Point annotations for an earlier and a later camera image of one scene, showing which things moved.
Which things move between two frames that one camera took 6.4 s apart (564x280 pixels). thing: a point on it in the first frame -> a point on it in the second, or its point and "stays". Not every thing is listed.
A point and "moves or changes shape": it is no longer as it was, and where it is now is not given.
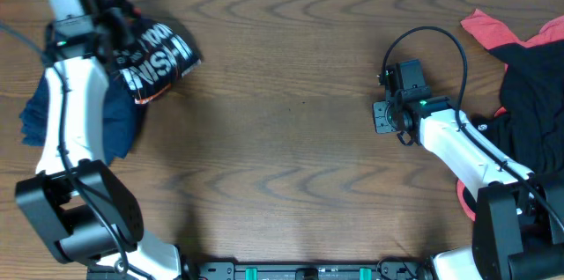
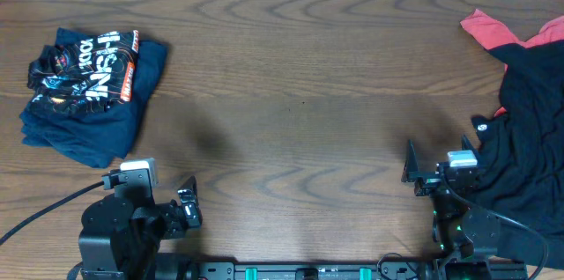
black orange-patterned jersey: [159, 56] moves or changes shape
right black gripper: [382, 124] -> [426, 186]
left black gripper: [112, 18] -> [177, 224]
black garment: [529, 128] stays
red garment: [493, 33] stays
